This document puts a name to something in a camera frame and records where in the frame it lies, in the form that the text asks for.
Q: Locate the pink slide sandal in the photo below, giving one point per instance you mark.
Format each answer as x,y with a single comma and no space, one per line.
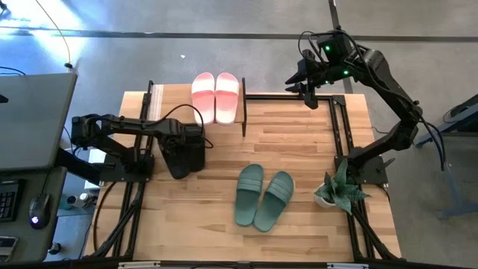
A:
226,97
203,97

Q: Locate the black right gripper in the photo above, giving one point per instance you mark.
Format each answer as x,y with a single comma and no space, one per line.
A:
325,73

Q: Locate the green slide sandal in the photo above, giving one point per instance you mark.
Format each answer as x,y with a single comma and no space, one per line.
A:
248,194
274,201

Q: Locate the grey handheld device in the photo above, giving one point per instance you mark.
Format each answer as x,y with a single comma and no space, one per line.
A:
7,244

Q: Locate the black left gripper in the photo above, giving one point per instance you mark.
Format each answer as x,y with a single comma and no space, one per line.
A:
183,136

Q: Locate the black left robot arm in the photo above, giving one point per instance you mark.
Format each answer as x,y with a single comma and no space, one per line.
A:
130,125

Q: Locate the black round knob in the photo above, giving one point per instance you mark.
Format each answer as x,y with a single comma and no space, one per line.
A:
55,248

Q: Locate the black computer mouse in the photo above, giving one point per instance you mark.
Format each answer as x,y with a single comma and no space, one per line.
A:
39,209

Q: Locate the black keyboard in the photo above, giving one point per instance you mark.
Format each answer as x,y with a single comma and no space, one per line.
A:
7,201

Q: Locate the white box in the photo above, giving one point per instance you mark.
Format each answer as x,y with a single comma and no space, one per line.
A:
98,155

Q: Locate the grey flat monitor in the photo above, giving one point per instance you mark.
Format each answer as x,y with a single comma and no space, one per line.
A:
33,119

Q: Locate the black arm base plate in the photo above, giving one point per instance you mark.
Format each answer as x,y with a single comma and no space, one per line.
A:
373,172
112,172

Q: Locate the white label strip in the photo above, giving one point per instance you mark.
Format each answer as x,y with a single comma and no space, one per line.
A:
138,265
347,266

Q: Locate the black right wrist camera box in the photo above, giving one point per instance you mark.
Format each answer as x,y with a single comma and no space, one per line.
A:
330,45

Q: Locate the grey desk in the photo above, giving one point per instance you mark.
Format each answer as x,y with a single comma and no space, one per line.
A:
37,246

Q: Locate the black aluminium table frame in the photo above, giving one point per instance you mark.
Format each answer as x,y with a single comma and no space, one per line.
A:
269,97

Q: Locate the wooden shelf black metal frame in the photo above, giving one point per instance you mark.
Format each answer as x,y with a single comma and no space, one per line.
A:
175,101

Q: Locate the green plant in white pot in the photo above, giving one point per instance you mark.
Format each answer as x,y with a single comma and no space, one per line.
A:
341,190

